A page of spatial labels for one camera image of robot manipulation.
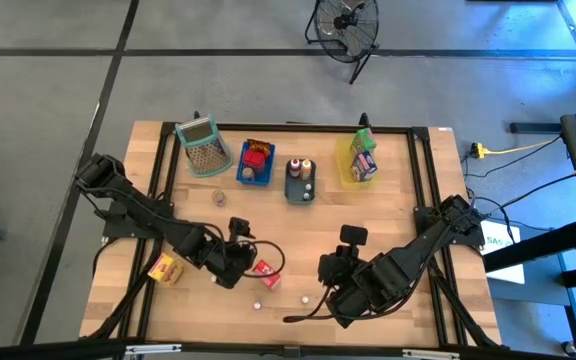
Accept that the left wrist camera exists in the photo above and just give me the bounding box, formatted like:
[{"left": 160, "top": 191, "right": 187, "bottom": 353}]
[{"left": 228, "top": 216, "right": 253, "bottom": 240}]

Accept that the red Froot Loops cereal box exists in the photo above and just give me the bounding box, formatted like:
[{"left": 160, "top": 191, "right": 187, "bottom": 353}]
[{"left": 251, "top": 258, "right": 283, "bottom": 290}]

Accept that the yellow extension cord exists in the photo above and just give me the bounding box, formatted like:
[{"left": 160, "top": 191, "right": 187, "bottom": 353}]
[{"left": 470, "top": 135, "right": 562, "bottom": 160}]

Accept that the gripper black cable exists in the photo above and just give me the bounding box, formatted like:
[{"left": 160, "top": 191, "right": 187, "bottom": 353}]
[
  {"left": 235, "top": 239, "right": 287, "bottom": 280},
  {"left": 281, "top": 294, "right": 352, "bottom": 325}
]

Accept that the black aluminium table frame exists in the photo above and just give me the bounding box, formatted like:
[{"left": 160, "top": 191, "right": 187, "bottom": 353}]
[{"left": 87, "top": 110, "right": 504, "bottom": 351}]

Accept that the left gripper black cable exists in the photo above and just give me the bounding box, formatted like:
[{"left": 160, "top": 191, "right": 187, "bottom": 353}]
[{"left": 235, "top": 239, "right": 287, "bottom": 280}]

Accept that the blue Frosted Flakes cereal box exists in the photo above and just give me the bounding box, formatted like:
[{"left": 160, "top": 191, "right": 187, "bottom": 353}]
[{"left": 350, "top": 150, "right": 379, "bottom": 183}]

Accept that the black floor fan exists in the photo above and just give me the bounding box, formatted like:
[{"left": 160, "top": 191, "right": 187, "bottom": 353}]
[{"left": 303, "top": 0, "right": 382, "bottom": 85}]

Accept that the white paper sign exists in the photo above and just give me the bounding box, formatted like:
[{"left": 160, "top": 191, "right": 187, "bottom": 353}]
[{"left": 480, "top": 219, "right": 525, "bottom": 285}]

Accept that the grey plastic bin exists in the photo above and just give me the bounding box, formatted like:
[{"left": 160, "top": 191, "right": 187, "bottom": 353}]
[{"left": 284, "top": 158, "right": 318, "bottom": 205}]

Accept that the red box with grey end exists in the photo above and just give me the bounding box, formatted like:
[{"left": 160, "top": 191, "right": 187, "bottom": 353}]
[{"left": 241, "top": 148, "right": 268, "bottom": 182}]

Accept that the yellow translucent plastic bin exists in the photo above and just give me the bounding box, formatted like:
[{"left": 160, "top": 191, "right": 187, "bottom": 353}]
[{"left": 334, "top": 134, "right": 380, "bottom": 191}]

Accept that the silver metal bracket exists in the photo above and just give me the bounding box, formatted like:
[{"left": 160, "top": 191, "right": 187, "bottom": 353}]
[
  {"left": 401, "top": 348, "right": 462, "bottom": 360},
  {"left": 124, "top": 343, "right": 183, "bottom": 357}
]

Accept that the brown orange snack packet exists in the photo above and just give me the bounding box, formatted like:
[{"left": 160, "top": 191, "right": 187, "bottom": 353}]
[{"left": 245, "top": 138, "right": 273, "bottom": 157}]

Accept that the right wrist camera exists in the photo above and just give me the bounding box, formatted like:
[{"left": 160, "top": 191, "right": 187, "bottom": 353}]
[{"left": 339, "top": 224, "right": 370, "bottom": 247}]

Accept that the blue plastic bin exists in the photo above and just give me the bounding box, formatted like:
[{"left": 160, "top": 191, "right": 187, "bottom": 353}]
[{"left": 236, "top": 141, "right": 277, "bottom": 187}]

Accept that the black metal beam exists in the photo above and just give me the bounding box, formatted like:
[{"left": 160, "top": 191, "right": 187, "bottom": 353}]
[{"left": 482, "top": 217, "right": 576, "bottom": 274}]

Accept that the black floor bar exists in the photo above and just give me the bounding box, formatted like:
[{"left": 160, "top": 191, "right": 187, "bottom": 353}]
[{"left": 509, "top": 121, "right": 564, "bottom": 135}]

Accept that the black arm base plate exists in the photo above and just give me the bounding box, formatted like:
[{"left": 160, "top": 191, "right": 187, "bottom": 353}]
[
  {"left": 414, "top": 207, "right": 486, "bottom": 248},
  {"left": 95, "top": 199, "right": 174, "bottom": 240}
]

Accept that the yellow cereal box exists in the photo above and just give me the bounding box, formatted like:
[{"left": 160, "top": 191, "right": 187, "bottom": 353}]
[{"left": 146, "top": 252, "right": 186, "bottom": 288}]

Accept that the blue metal frame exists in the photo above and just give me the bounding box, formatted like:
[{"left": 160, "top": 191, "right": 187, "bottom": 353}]
[{"left": 487, "top": 244, "right": 576, "bottom": 359}]

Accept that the green cereal box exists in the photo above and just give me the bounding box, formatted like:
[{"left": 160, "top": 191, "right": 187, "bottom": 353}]
[{"left": 350, "top": 127, "right": 378, "bottom": 156}]

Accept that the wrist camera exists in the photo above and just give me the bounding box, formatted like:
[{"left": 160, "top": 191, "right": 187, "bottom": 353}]
[
  {"left": 228, "top": 216, "right": 253, "bottom": 240},
  {"left": 339, "top": 224, "right": 370, "bottom": 247}
]

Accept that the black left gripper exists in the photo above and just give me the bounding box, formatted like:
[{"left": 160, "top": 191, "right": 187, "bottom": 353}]
[{"left": 201, "top": 238, "right": 258, "bottom": 291}]

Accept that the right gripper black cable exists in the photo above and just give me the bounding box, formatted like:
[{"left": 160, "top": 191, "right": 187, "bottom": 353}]
[{"left": 281, "top": 294, "right": 352, "bottom": 325}]

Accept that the black overhead frame beam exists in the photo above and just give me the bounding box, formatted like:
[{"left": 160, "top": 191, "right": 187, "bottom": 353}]
[{"left": 0, "top": 337, "right": 576, "bottom": 360}]

